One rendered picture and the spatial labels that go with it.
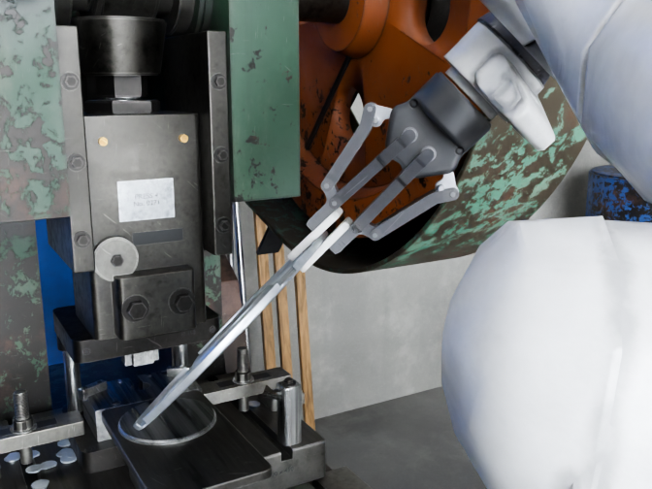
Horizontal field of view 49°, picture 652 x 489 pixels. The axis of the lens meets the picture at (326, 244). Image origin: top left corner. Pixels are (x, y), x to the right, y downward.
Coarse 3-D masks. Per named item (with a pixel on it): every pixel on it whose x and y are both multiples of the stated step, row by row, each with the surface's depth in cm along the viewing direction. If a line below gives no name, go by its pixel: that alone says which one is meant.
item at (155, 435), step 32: (128, 416) 93; (160, 416) 93; (192, 416) 93; (224, 416) 94; (128, 448) 86; (160, 448) 86; (192, 448) 86; (224, 448) 86; (160, 480) 79; (192, 480) 79; (224, 480) 79; (256, 480) 81
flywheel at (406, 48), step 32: (352, 0) 104; (384, 0) 102; (416, 0) 99; (448, 0) 108; (320, 32) 113; (352, 32) 105; (384, 32) 104; (416, 32) 99; (448, 32) 92; (320, 64) 121; (352, 64) 112; (384, 64) 105; (416, 64) 98; (448, 64) 93; (320, 96) 122; (352, 96) 119; (384, 96) 106; (320, 128) 123; (384, 128) 107; (320, 160) 125; (352, 160) 115; (320, 192) 119; (416, 192) 96; (416, 224) 102
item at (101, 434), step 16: (112, 384) 104; (128, 384) 104; (144, 384) 105; (160, 384) 104; (192, 384) 104; (96, 400) 99; (112, 400) 99; (128, 400) 99; (144, 400) 99; (96, 416) 96; (96, 432) 97
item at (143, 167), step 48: (96, 144) 86; (144, 144) 89; (192, 144) 92; (96, 192) 87; (144, 192) 90; (192, 192) 93; (96, 240) 88; (144, 240) 91; (192, 240) 94; (96, 288) 89; (144, 288) 89; (192, 288) 92; (96, 336) 90; (144, 336) 90
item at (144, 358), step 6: (132, 354) 100; (138, 354) 100; (144, 354) 100; (150, 354) 101; (156, 354) 102; (126, 360) 100; (132, 360) 100; (138, 360) 100; (144, 360) 100; (150, 360) 101
